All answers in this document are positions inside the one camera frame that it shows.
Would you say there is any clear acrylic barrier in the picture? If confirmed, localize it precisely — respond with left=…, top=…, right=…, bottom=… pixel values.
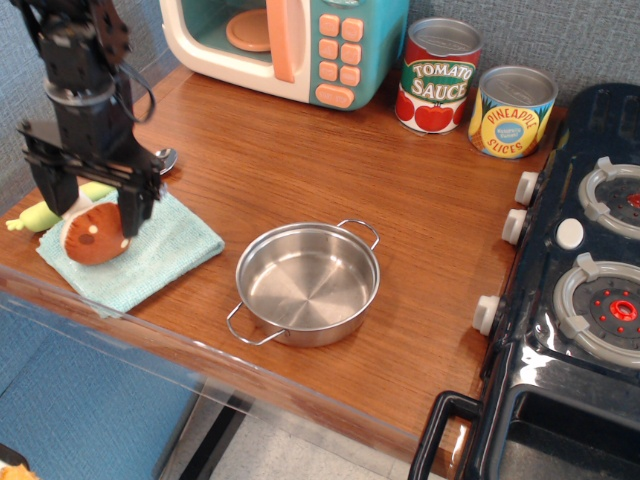
left=1, top=268, right=483, bottom=479

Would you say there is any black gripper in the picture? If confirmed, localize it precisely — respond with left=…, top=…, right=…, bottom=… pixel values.
left=18, top=92, right=161, bottom=238

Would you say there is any tomato sauce can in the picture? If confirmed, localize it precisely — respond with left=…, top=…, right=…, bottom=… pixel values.
left=395, top=17, right=483, bottom=134

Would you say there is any teal toy microwave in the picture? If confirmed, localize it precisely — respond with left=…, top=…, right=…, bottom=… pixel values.
left=160, top=1, right=409, bottom=111

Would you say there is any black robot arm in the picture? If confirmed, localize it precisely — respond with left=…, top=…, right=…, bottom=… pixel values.
left=13, top=1, right=162, bottom=238

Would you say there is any steel pot with handles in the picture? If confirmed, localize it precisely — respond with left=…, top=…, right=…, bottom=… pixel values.
left=226, top=219, right=381, bottom=348

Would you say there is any light blue folded cloth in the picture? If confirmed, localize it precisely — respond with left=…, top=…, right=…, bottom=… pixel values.
left=37, top=193, right=225, bottom=317

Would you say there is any spoon with green handle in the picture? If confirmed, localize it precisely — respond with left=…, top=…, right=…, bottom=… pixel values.
left=5, top=148, right=178, bottom=233

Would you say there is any black toy stove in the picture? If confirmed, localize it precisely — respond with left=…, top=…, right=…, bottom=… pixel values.
left=409, top=83, right=639, bottom=479

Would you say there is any brown plush mushroom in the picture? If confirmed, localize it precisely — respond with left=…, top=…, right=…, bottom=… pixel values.
left=60, top=192, right=131, bottom=266

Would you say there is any pineapple slices can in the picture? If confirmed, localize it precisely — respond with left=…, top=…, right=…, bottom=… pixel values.
left=468, top=65, right=558, bottom=159

